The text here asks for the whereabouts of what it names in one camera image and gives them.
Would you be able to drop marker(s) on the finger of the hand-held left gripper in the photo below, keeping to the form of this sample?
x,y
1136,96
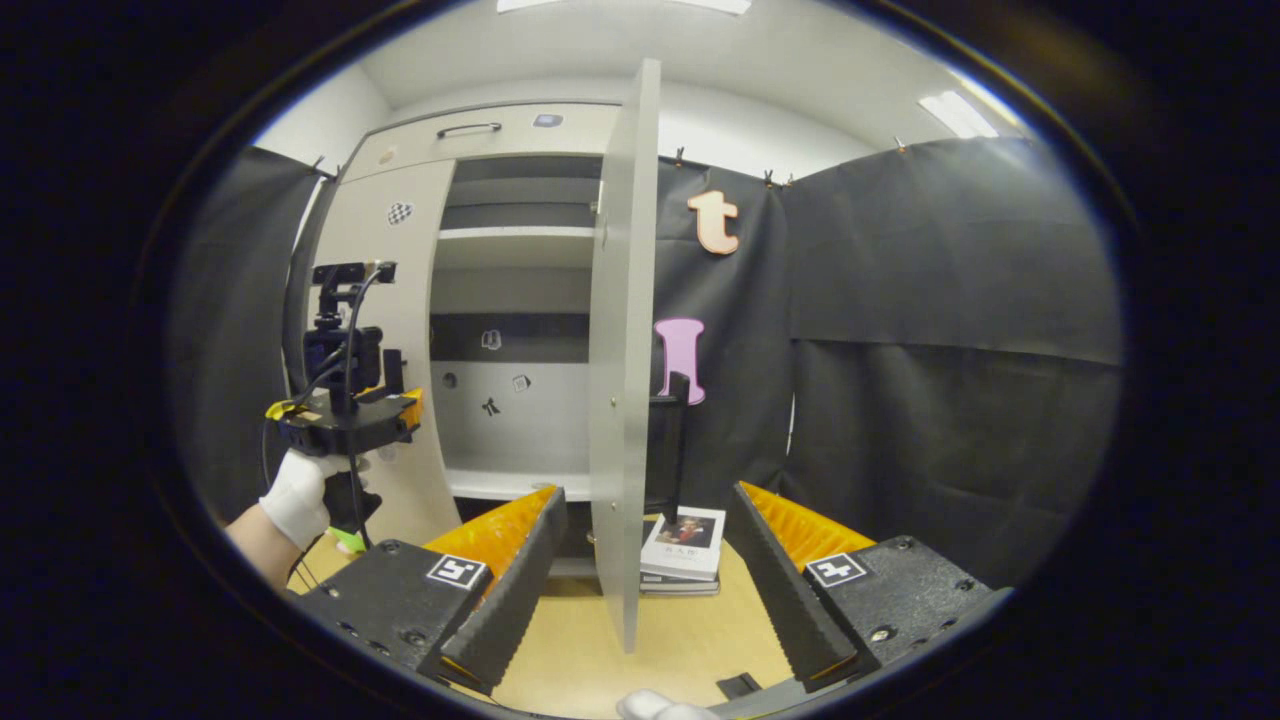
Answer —
x,y
413,408

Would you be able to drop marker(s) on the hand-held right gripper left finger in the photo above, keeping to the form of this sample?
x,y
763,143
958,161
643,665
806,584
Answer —
x,y
510,590

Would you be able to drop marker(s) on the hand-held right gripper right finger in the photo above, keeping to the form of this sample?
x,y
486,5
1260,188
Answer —
x,y
780,590

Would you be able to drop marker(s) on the grey double-door shoe cabinet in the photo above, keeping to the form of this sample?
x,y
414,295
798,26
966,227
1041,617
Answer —
x,y
510,420

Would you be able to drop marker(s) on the grey shoe cabinet door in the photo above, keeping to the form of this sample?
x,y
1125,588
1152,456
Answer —
x,y
425,250
620,350

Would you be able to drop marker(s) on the white cabinet shelf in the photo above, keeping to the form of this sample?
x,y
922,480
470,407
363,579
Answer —
x,y
520,485
515,233

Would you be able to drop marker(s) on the grey cabinet drawer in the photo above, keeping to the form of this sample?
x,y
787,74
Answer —
x,y
520,140

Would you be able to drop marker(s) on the white portrait cover book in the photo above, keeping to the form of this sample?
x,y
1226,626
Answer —
x,y
685,540

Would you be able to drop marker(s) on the small green plush toy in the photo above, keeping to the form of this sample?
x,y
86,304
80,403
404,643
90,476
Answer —
x,y
348,541

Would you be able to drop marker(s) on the black backdrop cloth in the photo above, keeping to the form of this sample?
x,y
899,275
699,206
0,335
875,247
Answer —
x,y
950,300

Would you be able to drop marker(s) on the long ceiling light panel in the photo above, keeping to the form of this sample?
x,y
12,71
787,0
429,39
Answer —
x,y
715,5

